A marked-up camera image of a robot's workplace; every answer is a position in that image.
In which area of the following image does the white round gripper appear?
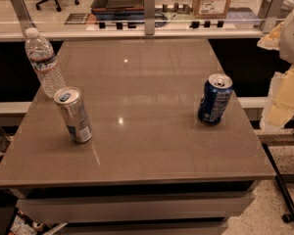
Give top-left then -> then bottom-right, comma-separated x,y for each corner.
257,10 -> 294,132

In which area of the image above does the blue soda can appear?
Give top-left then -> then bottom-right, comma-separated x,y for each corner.
198,73 -> 233,125

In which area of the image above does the silver redbull can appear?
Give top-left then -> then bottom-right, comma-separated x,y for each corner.
54,86 -> 92,143

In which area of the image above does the brown cardboard box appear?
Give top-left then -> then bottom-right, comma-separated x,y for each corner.
192,0 -> 231,19

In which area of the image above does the black floor stand bar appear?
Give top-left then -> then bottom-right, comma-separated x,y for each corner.
263,144 -> 294,223

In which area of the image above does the clear plastic water bottle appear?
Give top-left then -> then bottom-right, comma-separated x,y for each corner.
24,27 -> 66,98

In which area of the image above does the grey drawer cabinet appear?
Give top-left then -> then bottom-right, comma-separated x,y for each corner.
13,179 -> 255,235

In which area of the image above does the glass railing panel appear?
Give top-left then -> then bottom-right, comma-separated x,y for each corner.
0,0 -> 294,34

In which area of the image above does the right metal railing post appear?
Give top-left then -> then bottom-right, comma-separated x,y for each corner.
258,0 -> 284,33

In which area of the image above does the metal railing post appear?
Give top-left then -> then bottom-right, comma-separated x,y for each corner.
258,0 -> 284,33
144,0 -> 155,35
10,0 -> 35,35

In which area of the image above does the middle metal railing post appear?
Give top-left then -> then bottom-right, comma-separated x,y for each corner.
144,0 -> 155,35

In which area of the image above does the left metal railing post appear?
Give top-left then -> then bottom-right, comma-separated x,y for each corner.
10,0 -> 35,35

